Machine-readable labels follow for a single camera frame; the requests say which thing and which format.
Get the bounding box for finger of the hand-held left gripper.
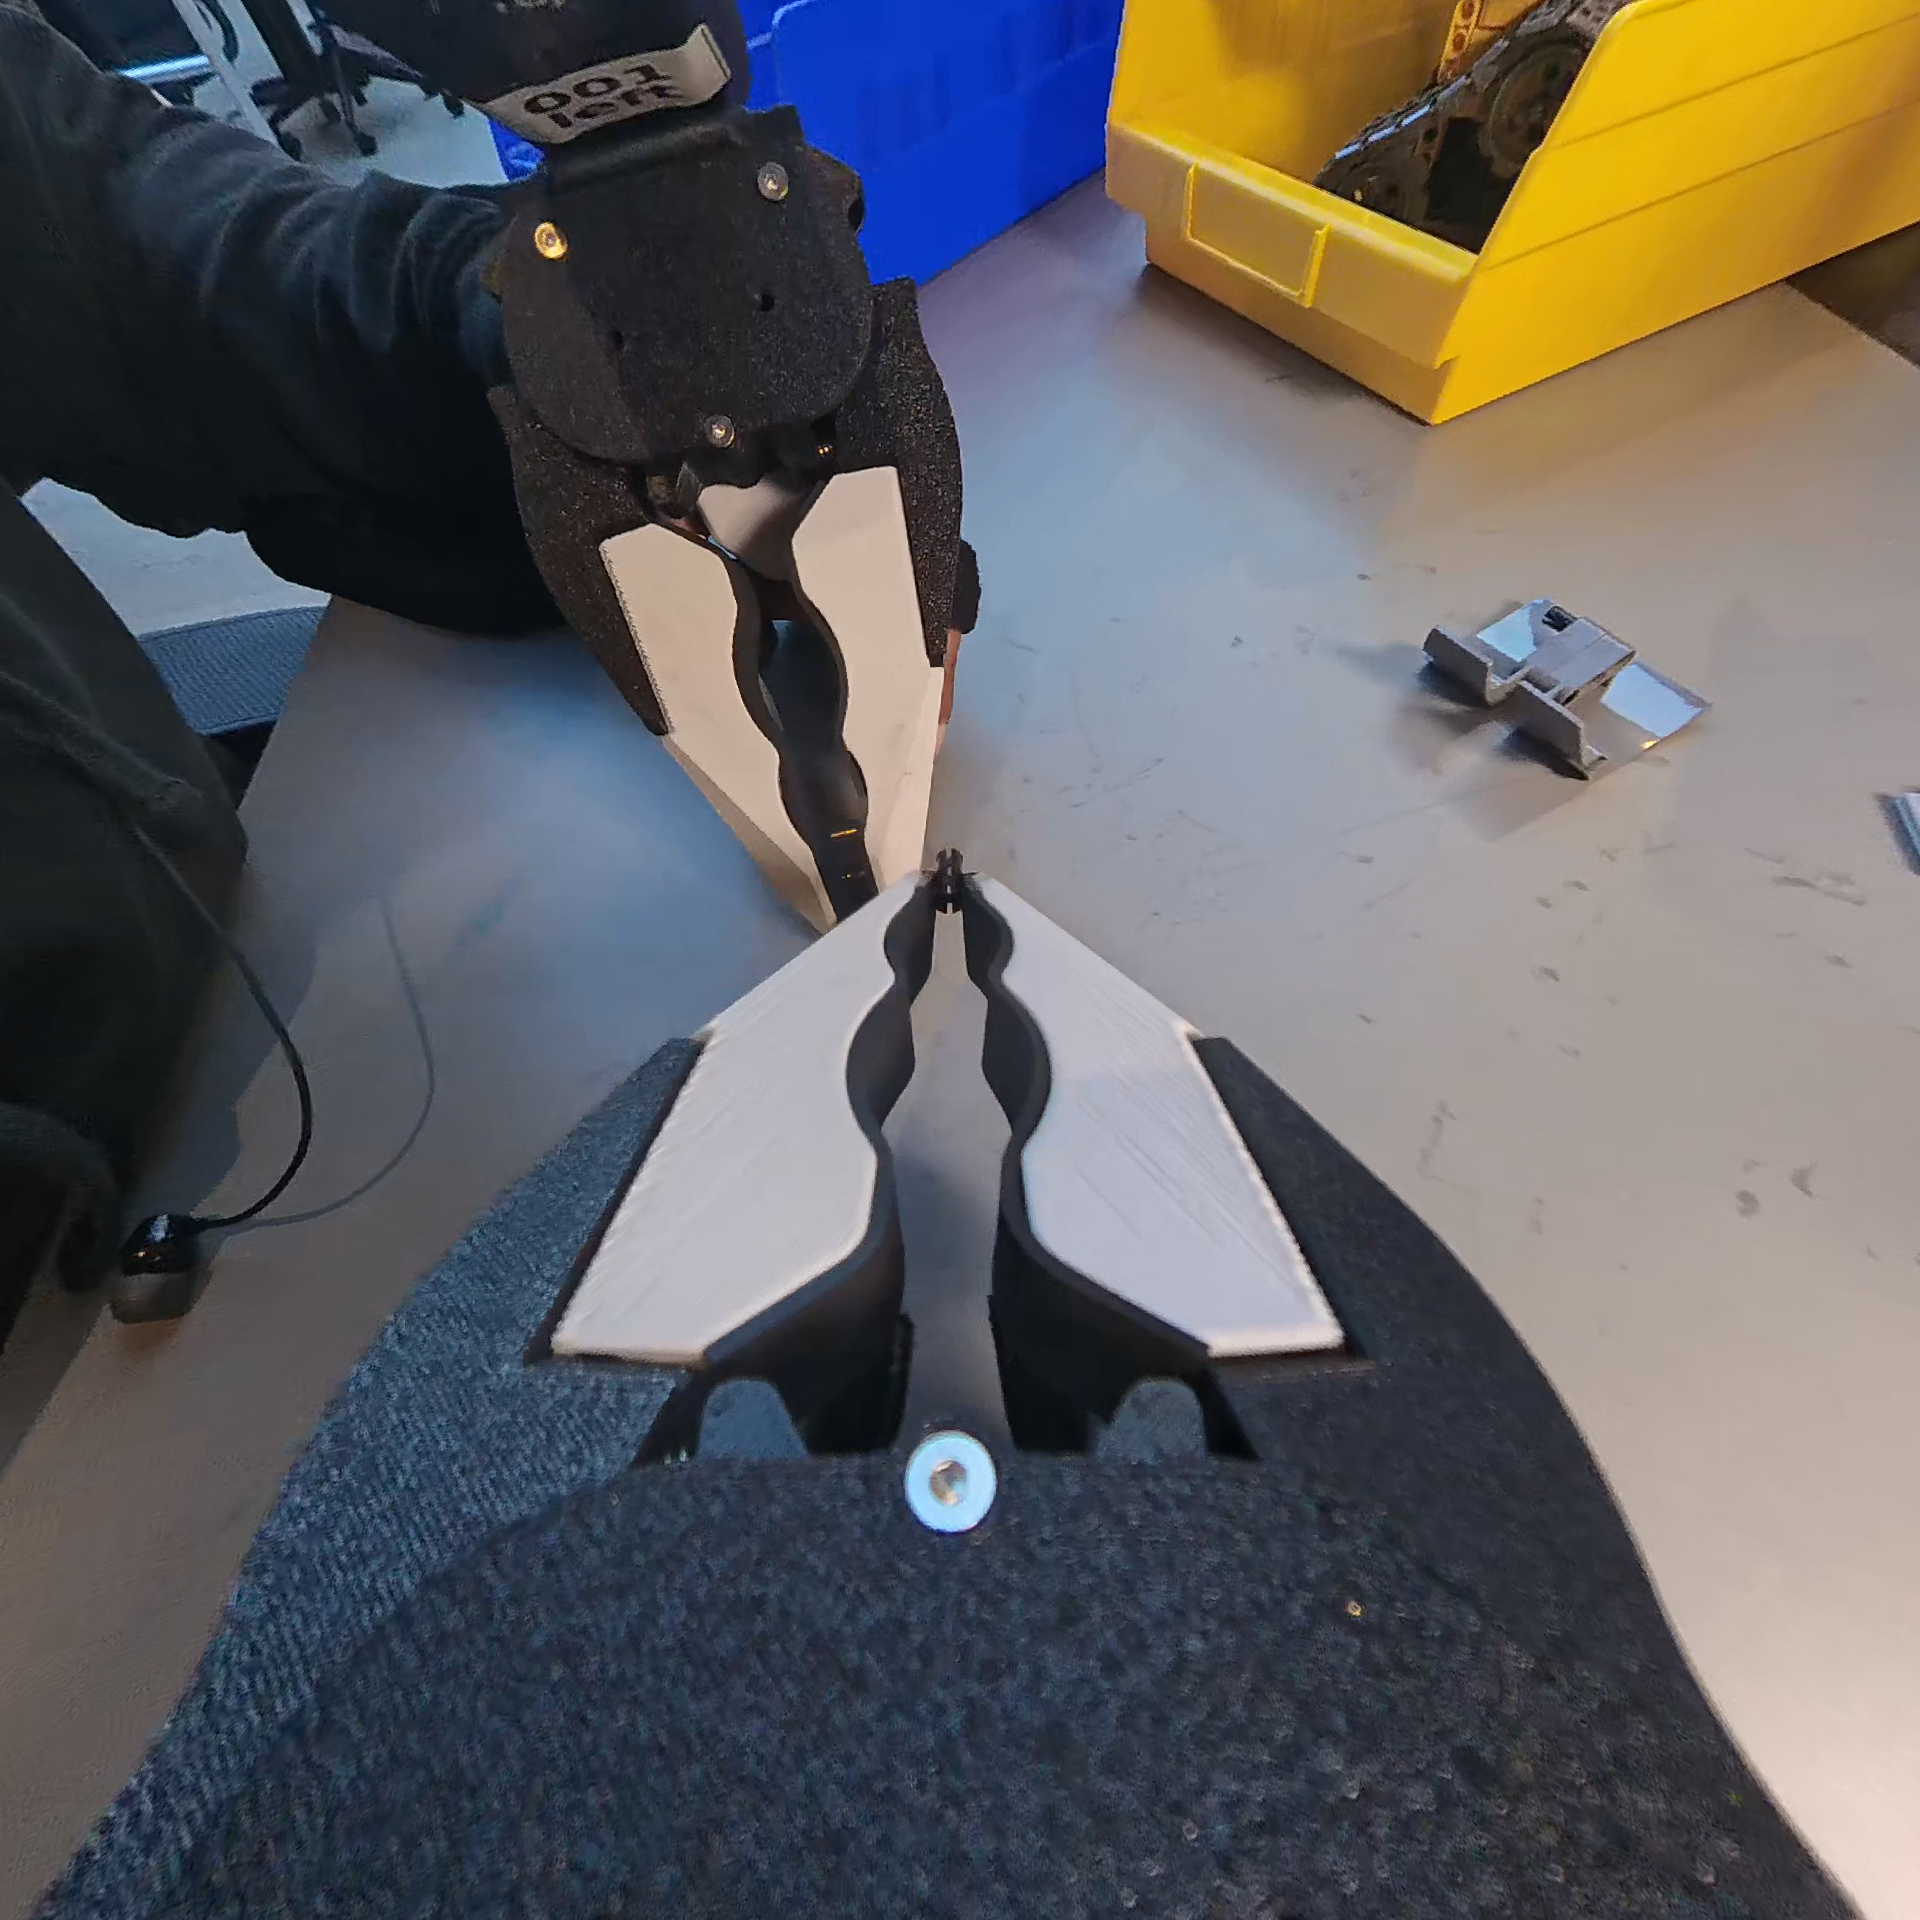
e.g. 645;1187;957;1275
599;516;853;934
792;463;951;902

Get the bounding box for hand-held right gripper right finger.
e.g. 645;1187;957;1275
960;877;1347;1451

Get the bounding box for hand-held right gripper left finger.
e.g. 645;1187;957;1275
554;873;940;1451

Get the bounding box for silver toy scoop part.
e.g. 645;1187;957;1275
1420;599;1712;784

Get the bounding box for person's left forearm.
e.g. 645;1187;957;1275
0;0;579;635

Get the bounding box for grey desk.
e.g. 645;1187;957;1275
0;171;1920;1920

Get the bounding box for black office chair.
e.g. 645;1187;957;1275
225;0;472;161

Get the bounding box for person's black jacket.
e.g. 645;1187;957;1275
0;480;251;1448

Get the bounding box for black toy tracks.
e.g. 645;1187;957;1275
1315;0;1642;256

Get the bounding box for yellow plastic bin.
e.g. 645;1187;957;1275
1104;0;1920;427

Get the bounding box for thin black cord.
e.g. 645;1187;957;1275
140;816;317;1233

